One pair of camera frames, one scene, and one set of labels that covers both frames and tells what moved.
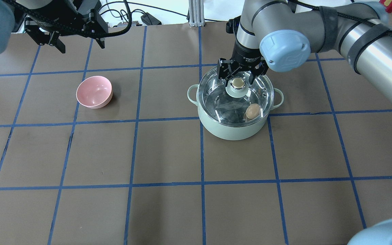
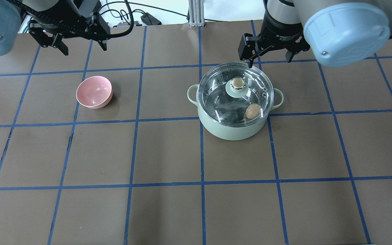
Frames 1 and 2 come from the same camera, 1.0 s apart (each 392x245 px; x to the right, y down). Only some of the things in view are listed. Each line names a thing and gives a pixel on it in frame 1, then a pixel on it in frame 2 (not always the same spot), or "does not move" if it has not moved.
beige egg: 252,111 does not move
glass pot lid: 238,103 does not move
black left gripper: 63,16 does not move
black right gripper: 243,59 to 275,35
